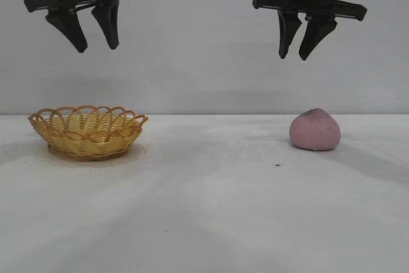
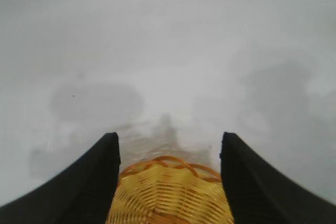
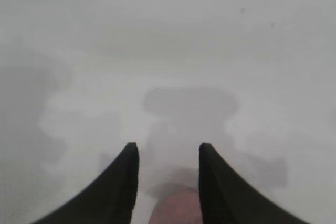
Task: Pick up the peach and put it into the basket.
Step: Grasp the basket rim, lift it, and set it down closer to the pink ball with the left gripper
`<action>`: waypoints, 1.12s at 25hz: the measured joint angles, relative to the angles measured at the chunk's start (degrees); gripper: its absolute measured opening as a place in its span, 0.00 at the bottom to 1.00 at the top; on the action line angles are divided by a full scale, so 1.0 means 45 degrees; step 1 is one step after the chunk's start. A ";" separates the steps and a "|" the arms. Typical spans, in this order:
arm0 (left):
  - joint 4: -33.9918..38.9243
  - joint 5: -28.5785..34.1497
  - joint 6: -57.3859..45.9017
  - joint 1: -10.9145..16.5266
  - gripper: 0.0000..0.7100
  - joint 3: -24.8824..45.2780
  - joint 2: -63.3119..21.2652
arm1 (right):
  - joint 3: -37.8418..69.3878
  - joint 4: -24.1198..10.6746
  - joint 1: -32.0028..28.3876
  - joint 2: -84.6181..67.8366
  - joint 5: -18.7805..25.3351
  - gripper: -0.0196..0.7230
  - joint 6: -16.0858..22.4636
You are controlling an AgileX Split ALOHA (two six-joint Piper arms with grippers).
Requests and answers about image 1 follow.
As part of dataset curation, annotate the yellow woven wicker basket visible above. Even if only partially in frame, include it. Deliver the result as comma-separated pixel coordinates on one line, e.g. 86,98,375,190
27,104,149,162

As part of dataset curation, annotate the pink peach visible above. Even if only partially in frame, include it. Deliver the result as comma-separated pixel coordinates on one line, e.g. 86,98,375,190
289,107,342,152

